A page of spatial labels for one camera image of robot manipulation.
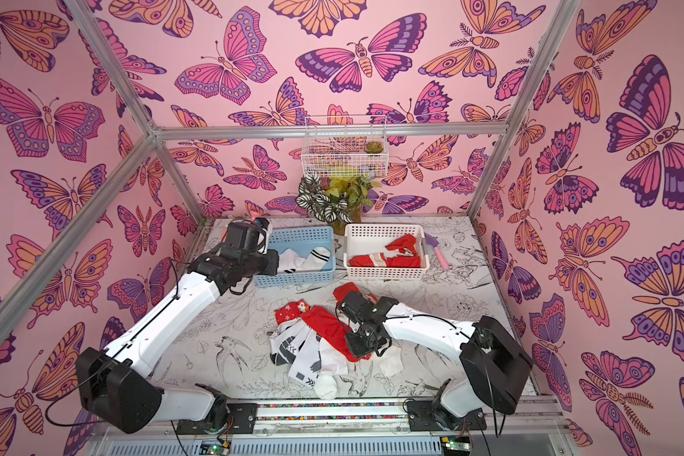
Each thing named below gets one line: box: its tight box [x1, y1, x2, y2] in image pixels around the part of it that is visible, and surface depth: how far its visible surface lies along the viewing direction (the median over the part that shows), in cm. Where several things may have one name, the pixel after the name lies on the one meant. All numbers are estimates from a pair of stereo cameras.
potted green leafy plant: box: [295, 172, 382, 236], surface depth 99 cm
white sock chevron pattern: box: [269, 318, 323, 389], surface depth 83 cm
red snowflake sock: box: [274, 299, 311, 326], surface depth 94 cm
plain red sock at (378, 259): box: [347, 252, 389, 267], surface depth 107 cm
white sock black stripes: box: [295, 246, 332, 271], surface depth 108 cm
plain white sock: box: [313, 338, 405, 401], surface depth 83 cm
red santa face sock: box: [384, 233, 421, 264], surface depth 108 cm
